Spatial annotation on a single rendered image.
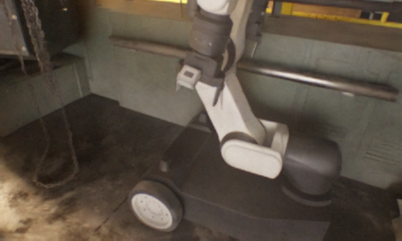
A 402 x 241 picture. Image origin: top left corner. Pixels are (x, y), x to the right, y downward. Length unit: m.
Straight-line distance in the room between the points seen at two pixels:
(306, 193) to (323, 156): 0.15
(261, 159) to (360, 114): 0.52
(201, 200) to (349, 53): 0.77
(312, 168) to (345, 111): 0.40
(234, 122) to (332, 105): 0.49
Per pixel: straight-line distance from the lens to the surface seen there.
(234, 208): 0.89
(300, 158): 0.89
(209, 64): 0.61
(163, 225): 1.01
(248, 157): 0.88
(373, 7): 1.11
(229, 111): 0.87
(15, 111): 1.75
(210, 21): 0.57
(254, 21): 1.02
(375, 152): 1.33
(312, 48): 1.15
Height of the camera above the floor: 0.85
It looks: 31 degrees down
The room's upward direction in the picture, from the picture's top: 2 degrees clockwise
